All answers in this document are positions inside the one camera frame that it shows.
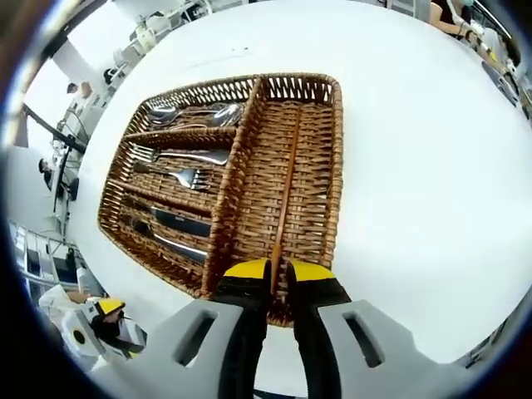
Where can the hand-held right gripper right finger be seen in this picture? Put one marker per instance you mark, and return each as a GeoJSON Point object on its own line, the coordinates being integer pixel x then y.
{"type": "Point", "coordinates": [374, 357]}

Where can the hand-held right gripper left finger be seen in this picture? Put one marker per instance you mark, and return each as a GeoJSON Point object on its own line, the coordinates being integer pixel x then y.
{"type": "Point", "coordinates": [187, 353]}

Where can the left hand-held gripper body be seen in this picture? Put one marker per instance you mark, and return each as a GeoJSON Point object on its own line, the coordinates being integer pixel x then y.
{"type": "Point", "coordinates": [72, 332]}

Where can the steel fork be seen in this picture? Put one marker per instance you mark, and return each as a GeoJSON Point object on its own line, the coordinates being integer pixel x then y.
{"type": "Point", "coordinates": [187, 157]}
{"type": "Point", "coordinates": [187, 178]}

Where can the brown wicker storage tray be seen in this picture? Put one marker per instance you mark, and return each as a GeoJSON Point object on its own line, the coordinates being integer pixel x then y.
{"type": "Point", "coordinates": [307, 187]}

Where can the brown chopstick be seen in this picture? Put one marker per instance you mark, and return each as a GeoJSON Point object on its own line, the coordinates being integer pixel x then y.
{"type": "Point", "coordinates": [290, 166]}

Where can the grey flat tray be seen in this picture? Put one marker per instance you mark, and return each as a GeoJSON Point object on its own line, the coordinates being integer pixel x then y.
{"type": "Point", "coordinates": [500, 83]}

